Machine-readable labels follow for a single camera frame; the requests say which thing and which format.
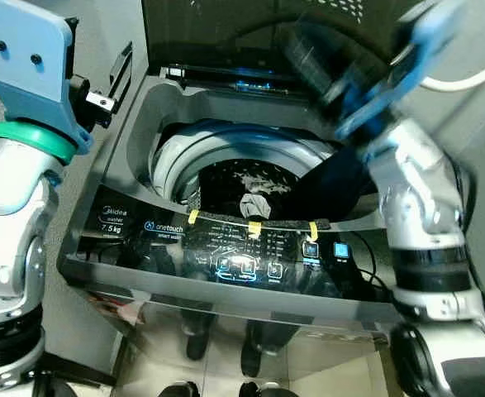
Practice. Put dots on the dark washer lid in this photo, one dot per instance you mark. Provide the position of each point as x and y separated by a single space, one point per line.
225 25

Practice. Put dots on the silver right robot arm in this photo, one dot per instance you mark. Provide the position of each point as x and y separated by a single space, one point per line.
424 207

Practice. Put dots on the plain dark navy garment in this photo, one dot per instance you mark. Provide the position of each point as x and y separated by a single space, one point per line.
333 186

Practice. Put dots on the light blue left wrist camera mount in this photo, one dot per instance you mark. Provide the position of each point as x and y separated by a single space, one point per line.
19 58

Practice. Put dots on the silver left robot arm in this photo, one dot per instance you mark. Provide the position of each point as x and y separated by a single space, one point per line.
11 190

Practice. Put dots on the white-rimmed washer drum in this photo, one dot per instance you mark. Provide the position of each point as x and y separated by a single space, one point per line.
176 157

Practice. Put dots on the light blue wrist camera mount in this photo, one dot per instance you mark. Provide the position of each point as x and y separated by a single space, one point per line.
19 58
416 50

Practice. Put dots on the black robot left foot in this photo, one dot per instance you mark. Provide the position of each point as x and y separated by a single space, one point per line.
178 389

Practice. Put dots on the red washer sticker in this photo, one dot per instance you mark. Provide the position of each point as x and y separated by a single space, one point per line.
114 313

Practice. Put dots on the grey top-load washing machine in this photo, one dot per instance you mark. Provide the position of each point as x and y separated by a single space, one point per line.
143 281

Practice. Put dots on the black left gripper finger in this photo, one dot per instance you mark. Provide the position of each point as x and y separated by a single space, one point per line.
120 74

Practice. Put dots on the light blue right wrist camera mount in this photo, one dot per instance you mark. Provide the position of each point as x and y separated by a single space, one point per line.
416 50

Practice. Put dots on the black robot foot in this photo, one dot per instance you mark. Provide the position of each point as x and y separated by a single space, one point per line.
259 389
178 389

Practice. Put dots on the black printed garment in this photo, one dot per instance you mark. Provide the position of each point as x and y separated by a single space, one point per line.
242 182

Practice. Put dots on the black robot right foot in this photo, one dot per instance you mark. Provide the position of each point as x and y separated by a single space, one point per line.
259 389

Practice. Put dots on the yellow tape piece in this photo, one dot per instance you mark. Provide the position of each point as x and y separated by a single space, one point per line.
313 231
254 228
193 217

